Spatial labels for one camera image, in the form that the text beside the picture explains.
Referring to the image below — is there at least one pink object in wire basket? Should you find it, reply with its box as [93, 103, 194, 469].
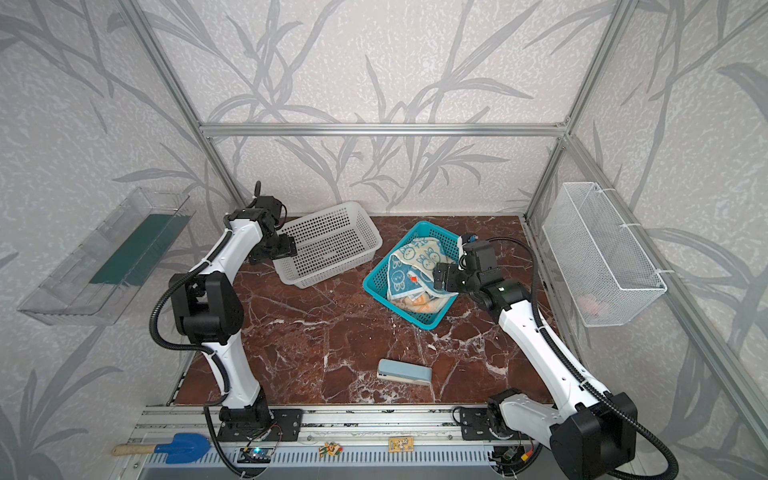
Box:
[576, 294, 606, 318]

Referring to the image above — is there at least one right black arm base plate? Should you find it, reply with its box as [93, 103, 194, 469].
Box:
[451, 406, 497, 441]

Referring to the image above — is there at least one green microcontroller board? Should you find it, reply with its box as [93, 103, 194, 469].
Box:
[236, 446, 275, 465]

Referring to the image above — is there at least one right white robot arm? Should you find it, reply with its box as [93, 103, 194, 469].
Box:
[433, 234, 680, 479]

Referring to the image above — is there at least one orange rabbit print towel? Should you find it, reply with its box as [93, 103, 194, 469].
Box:
[390, 292, 455, 315]

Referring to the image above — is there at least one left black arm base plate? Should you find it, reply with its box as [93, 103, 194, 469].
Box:
[217, 407, 303, 442]

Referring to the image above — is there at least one teal perforated plastic basket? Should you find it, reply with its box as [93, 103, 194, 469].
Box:
[363, 221, 459, 330]

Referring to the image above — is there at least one clear plastic wall tray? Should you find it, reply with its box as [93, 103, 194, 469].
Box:
[18, 187, 196, 326]

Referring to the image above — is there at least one blue toy shovel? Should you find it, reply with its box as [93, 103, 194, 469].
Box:
[111, 433, 211, 464]

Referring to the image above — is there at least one blue bunny pattern towel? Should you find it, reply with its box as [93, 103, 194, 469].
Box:
[386, 237, 454, 301]

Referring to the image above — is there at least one white perforated plastic basket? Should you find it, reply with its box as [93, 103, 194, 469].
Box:
[273, 201, 383, 289]

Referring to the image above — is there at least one small yellow circuit board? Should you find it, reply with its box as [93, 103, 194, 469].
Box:
[387, 436, 415, 453]

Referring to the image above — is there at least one right controller board with wires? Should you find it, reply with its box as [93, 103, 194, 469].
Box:
[488, 442, 542, 478]

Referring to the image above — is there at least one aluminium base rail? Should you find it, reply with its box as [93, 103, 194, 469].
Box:
[126, 404, 507, 446]

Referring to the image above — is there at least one small colourful connector bundle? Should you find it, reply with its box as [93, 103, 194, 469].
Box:
[318, 442, 343, 458]

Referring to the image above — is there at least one light blue stapler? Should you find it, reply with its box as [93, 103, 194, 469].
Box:
[377, 359, 432, 385]

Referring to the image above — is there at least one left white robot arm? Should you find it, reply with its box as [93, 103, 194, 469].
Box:
[149, 192, 297, 428]

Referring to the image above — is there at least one white wire mesh basket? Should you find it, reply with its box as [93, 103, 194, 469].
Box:
[543, 182, 667, 328]

